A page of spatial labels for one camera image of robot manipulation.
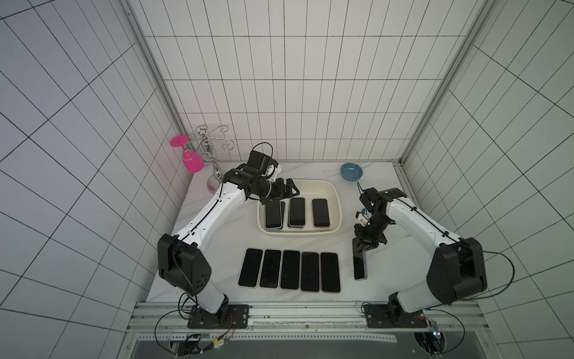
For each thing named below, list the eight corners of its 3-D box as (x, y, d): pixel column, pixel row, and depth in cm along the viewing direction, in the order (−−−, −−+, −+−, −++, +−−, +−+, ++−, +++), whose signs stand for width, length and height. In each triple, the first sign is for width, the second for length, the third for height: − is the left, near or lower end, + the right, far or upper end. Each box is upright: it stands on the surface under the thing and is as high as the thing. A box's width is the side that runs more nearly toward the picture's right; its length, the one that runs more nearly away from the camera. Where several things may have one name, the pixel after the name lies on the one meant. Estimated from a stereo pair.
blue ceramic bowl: (342, 181, 113) (343, 176, 110) (339, 167, 120) (340, 162, 117) (362, 181, 113) (364, 176, 110) (358, 167, 120) (360, 162, 117)
